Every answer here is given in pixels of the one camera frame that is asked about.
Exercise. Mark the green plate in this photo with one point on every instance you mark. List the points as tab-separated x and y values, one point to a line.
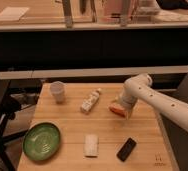
42	141

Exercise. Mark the black office chair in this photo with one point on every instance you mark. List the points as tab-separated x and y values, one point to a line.
0	110

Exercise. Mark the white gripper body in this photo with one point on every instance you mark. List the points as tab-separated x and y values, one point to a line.
127	102

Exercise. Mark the white paper sheet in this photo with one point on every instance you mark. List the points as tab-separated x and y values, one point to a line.
13	13

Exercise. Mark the black smartphone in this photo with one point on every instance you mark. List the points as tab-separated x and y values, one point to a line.
126	149

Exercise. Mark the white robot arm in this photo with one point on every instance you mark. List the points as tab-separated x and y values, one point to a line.
139	87

